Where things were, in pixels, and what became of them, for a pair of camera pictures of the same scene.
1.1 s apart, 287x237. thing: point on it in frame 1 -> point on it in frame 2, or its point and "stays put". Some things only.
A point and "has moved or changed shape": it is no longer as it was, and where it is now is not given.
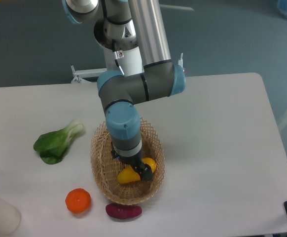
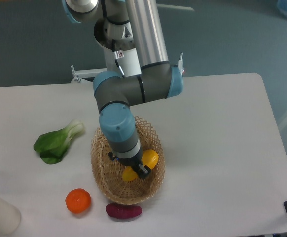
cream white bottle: (2, 217) stays put
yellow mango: (127, 175) has moved or changed shape
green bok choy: (52, 146) stays put
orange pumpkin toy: (78, 200) stays put
